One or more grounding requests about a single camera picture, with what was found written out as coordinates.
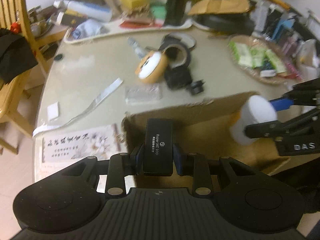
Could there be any dark box with gold emblem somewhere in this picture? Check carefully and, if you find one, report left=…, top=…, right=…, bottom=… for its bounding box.
left=51, top=9, right=88, bottom=27

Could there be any white paper strip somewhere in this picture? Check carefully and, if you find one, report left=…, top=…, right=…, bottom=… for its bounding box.
left=32, top=78, right=124, bottom=138

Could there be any crumpled brown paper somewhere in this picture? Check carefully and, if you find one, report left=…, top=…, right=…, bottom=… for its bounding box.
left=122, top=7, right=155, bottom=23

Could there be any white blue cloth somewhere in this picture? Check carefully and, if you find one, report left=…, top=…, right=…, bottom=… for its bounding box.
left=71, top=20, right=110, bottom=39

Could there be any tall white box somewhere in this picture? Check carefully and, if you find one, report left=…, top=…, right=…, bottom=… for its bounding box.
left=251, top=0, right=269, bottom=33

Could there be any mint green box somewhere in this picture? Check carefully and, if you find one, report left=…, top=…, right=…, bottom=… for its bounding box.
left=150, top=4, right=167, bottom=20

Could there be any white blue-label lotion bottle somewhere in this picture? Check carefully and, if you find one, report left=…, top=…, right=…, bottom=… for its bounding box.
left=54, top=0, right=113, bottom=22

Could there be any small wooden side table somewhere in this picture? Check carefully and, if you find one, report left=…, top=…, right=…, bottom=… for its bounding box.
left=29, top=25, right=69, bottom=55

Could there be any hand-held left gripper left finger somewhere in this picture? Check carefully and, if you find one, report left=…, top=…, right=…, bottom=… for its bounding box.
left=61, top=144, right=145, bottom=197

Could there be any clear plastic bag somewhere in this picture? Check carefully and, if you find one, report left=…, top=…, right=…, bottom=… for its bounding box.
left=296, top=39, right=320, bottom=68

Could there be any yellow masking tape roll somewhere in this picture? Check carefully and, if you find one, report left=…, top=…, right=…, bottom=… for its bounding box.
left=134, top=50, right=168, bottom=84

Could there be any metal bowl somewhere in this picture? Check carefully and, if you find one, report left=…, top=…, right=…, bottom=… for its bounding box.
left=30, top=22, right=48, bottom=37

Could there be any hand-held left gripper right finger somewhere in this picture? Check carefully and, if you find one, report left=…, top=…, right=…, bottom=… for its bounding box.
left=172, top=144, right=260, bottom=197

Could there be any black round cap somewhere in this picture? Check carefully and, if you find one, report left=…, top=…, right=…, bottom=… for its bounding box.
left=186, top=79, right=207, bottom=96

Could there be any white tray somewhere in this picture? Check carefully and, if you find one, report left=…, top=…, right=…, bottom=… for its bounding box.
left=62, top=17, right=194, bottom=45

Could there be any yellow object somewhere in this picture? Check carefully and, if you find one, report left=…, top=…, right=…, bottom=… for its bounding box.
left=262, top=0, right=292, bottom=10

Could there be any red flat packet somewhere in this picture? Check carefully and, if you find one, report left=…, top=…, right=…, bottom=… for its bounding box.
left=120, top=20, right=163, bottom=29

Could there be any brown paper envelope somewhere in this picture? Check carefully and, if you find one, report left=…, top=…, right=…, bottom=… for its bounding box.
left=187, top=0, right=252, bottom=17

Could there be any small white card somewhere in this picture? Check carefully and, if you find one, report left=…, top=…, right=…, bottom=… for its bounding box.
left=47, top=102, right=60, bottom=120

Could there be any marble patterned tube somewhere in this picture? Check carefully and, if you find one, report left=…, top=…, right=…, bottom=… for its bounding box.
left=127, top=37, right=147, bottom=60

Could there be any thin brown tape ring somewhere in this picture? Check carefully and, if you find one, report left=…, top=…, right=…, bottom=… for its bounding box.
left=162, top=32, right=197, bottom=51

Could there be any clear plastic packet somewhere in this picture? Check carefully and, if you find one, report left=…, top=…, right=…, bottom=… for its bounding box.
left=125, top=84, right=162, bottom=105

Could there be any black cloth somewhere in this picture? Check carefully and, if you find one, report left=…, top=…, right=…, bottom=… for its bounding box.
left=0, top=27, right=38, bottom=84

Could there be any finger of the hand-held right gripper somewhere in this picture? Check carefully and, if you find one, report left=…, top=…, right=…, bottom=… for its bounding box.
left=244, top=106, right=320, bottom=142
left=269, top=77, right=320, bottom=112

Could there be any brown cardboard box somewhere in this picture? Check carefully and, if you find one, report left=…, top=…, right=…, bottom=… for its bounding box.
left=121, top=91, right=300, bottom=177

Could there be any yellow box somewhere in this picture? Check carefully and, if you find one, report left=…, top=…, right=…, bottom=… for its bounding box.
left=115, top=0, right=158, bottom=9

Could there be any black round dish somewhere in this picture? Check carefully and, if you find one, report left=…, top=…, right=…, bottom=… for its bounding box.
left=196, top=14, right=255, bottom=37

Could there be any green white snack packet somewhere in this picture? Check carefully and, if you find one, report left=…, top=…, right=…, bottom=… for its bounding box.
left=265, top=49, right=287, bottom=73
left=229, top=41, right=252, bottom=67
left=250, top=46, right=267, bottom=68

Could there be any wooden chair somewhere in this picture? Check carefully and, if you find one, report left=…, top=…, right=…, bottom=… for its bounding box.
left=0, top=0, right=70, bottom=155

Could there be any small black cube box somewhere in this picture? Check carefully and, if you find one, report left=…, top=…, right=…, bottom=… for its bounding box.
left=164, top=65, right=193, bottom=90

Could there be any printed paper sheet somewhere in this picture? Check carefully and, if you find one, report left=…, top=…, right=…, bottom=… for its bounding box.
left=35, top=124, right=128, bottom=180

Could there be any wicker basket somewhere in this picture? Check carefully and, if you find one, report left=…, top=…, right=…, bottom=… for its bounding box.
left=227, top=35, right=304, bottom=85

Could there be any black thermos flask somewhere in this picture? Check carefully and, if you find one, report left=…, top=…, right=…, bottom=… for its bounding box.
left=164, top=0, right=190, bottom=27

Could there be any black rectangular box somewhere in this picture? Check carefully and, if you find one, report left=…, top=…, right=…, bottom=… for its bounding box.
left=142, top=118, right=174, bottom=177

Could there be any blue box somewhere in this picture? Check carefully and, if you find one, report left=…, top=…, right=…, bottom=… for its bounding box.
left=271, top=17, right=295, bottom=42

